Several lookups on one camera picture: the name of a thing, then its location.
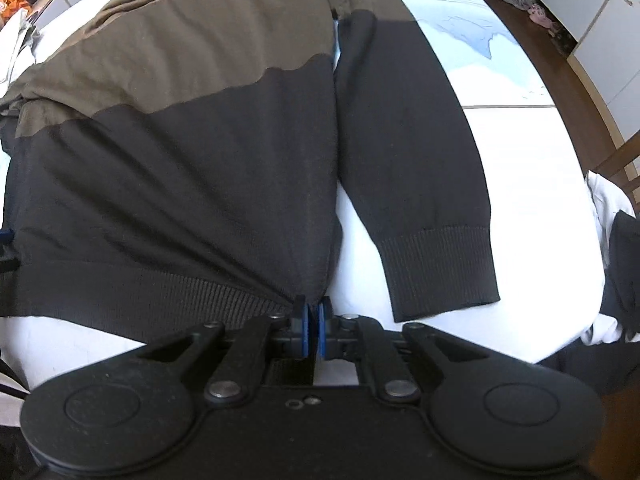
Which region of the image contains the wooden chair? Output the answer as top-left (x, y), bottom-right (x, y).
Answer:
top-left (585, 137), bottom-right (640, 206)

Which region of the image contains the white cabinet with magnets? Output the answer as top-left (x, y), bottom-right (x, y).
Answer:
top-left (570, 0), bottom-right (640, 143)

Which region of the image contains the tan olive black knit sweater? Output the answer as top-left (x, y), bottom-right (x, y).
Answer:
top-left (0, 0), bottom-right (502, 343)

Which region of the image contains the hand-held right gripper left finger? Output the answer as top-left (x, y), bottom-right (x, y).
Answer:
top-left (135, 295), bottom-right (313, 407)

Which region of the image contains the black garment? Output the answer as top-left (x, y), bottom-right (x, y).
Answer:
top-left (535, 210), bottom-right (640, 396)

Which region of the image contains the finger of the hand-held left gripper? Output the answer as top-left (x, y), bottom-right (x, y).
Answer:
top-left (0, 229), bottom-right (21, 275)

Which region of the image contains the white garment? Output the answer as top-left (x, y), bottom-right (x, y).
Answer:
top-left (580, 170), bottom-right (640, 346)

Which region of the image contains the orange packet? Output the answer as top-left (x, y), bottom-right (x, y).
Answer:
top-left (0, 0), bottom-right (33, 21)

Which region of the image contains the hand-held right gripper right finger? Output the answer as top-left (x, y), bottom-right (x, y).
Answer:
top-left (315, 296), bottom-right (493, 406)

